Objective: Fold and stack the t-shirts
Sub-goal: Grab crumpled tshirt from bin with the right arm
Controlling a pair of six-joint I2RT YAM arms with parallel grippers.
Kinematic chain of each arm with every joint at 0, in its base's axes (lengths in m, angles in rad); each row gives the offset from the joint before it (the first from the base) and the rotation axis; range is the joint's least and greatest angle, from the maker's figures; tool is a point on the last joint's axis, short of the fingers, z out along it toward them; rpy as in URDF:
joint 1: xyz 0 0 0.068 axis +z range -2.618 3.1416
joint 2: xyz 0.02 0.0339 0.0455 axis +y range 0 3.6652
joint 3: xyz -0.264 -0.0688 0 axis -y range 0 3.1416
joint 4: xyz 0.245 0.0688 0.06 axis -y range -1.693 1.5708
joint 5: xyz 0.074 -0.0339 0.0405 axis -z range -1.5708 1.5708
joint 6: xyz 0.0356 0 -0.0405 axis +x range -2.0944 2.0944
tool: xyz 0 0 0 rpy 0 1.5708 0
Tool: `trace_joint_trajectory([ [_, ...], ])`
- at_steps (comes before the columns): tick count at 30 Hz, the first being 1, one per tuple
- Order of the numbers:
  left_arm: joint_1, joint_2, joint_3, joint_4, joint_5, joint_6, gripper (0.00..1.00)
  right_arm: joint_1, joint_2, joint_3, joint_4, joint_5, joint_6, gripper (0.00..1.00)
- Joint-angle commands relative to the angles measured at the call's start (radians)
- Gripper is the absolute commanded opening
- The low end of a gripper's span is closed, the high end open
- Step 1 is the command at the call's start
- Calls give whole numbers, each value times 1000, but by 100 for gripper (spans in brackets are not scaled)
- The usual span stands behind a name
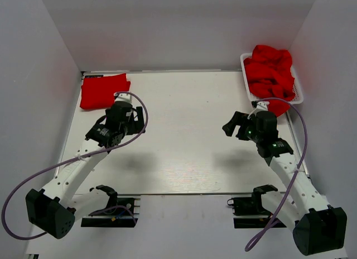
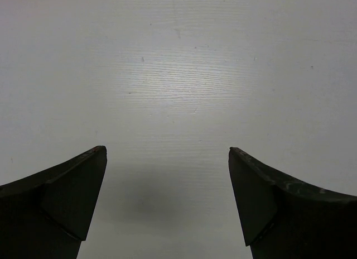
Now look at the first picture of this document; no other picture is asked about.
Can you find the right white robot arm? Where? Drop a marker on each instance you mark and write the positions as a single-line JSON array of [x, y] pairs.
[[316, 226]]

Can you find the red t-shirt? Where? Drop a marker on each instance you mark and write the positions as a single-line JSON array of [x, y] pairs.
[[268, 63], [98, 93]]

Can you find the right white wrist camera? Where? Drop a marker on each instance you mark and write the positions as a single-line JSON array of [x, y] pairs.
[[260, 105]]

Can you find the white plastic basket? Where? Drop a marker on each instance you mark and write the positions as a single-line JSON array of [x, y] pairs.
[[298, 99]]

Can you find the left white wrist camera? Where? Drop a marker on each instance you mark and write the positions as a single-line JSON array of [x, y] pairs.
[[122, 97]]

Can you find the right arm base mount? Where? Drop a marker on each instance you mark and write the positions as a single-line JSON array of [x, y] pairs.
[[246, 215]]

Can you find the red t-shirts in basket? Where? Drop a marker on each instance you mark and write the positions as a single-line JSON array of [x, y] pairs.
[[269, 88]]

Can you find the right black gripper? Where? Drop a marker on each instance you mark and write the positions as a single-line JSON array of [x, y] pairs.
[[239, 119]]

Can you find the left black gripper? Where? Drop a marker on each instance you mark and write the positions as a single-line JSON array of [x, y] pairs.
[[136, 126]]

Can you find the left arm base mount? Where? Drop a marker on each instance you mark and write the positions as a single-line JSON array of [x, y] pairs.
[[126, 216]]

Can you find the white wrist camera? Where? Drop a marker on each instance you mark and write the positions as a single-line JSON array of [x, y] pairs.
[[122, 97], [260, 105]]

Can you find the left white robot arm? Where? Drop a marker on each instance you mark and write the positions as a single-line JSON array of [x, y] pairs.
[[55, 207]]

